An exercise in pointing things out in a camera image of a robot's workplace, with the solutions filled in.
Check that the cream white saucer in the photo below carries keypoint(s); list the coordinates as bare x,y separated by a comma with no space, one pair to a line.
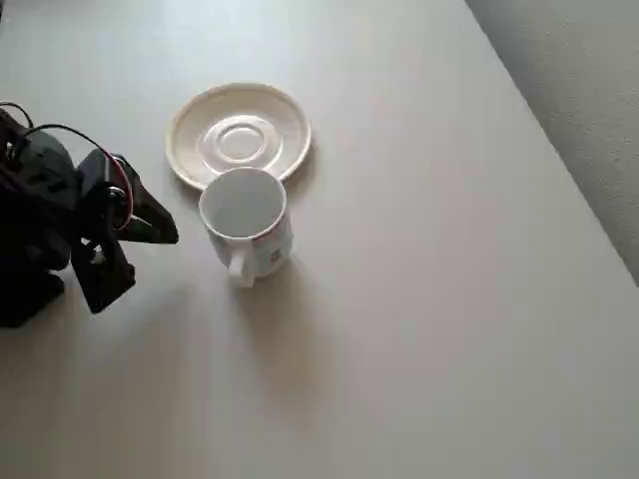
239,130

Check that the white floral mug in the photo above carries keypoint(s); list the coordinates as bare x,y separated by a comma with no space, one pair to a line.
242,214

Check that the black gripper camera mount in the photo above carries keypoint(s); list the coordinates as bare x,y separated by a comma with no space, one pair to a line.
102,277

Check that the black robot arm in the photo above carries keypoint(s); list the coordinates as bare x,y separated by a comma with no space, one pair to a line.
35,209

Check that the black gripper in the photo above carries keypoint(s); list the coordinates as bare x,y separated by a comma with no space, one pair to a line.
141,216

